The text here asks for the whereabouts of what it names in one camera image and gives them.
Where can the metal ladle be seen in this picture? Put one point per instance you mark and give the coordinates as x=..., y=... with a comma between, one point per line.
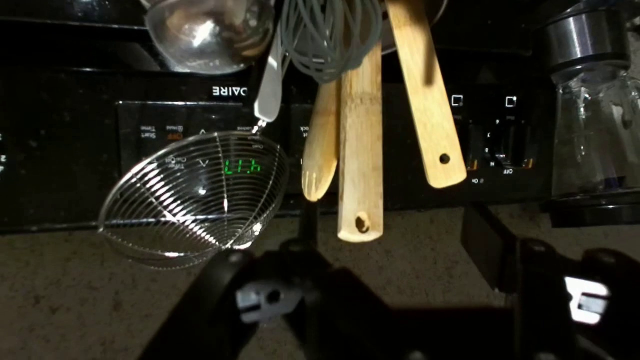
x=206, y=32

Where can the black electric stove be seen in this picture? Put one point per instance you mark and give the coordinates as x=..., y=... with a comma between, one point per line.
x=66, y=133

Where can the clear jar blender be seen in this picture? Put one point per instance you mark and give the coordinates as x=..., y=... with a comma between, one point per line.
x=587, y=133

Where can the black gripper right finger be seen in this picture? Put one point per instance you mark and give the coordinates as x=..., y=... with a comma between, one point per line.
x=552, y=333

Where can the flat wooden spatula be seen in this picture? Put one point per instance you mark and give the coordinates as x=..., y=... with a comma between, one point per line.
x=427, y=101

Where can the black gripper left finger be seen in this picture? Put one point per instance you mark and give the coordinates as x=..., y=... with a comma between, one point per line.
x=300, y=327

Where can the grey silicone whisk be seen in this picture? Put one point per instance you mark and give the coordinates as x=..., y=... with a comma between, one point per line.
x=327, y=41

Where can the wooden slotted fork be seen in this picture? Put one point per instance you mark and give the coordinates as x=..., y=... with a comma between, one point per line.
x=320, y=152

